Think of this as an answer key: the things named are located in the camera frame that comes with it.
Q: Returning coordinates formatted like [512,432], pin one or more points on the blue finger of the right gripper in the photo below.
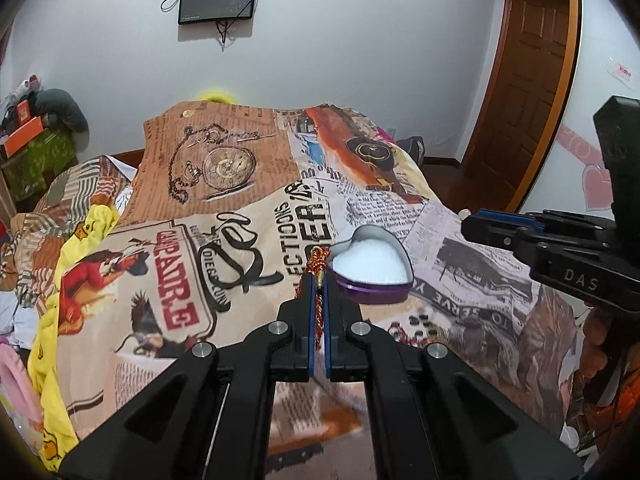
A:
[510,219]
[521,242]

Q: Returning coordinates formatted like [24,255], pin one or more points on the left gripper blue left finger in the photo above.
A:
[208,415]

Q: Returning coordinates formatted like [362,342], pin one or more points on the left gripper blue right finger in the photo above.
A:
[431,416]

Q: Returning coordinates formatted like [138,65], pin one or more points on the purple heart-shaped tin box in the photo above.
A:
[371,267]

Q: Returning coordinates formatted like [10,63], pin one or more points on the right hand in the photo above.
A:
[593,359]

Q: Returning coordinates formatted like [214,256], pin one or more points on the white sliding wardrobe door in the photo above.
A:
[573,177]

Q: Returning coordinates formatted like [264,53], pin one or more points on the yellow cartoon blanket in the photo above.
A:
[58,434]

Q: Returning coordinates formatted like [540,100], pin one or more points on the dark bag on floor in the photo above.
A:
[414,147]

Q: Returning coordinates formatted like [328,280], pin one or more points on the brown wooden door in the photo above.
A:
[527,91]

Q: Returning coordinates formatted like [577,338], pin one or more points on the pink cloth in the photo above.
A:
[19,399]

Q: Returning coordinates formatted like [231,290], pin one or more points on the newspaper print bed quilt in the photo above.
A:
[216,229]

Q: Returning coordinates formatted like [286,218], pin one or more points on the green patterned cabinet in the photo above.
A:
[32,169]

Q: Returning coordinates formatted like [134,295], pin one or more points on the orange box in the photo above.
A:
[23,135]

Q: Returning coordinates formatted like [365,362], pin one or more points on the yellow ring toy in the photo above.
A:
[216,96]

